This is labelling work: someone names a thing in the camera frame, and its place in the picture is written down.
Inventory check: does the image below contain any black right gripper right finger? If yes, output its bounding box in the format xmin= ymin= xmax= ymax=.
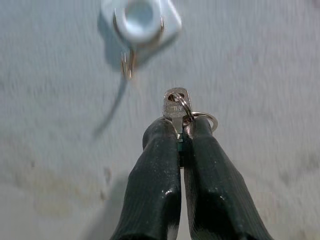
xmin=183 ymin=116 xmax=275 ymax=240

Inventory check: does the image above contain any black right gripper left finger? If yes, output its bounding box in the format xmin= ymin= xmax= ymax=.
xmin=107 ymin=118 xmax=185 ymax=240

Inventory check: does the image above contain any square-headed silver key with rings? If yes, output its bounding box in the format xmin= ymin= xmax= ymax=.
xmin=161 ymin=87 xmax=219 ymax=141

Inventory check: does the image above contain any white wall hook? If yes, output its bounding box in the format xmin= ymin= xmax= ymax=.
xmin=98 ymin=0 xmax=183 ymax=72

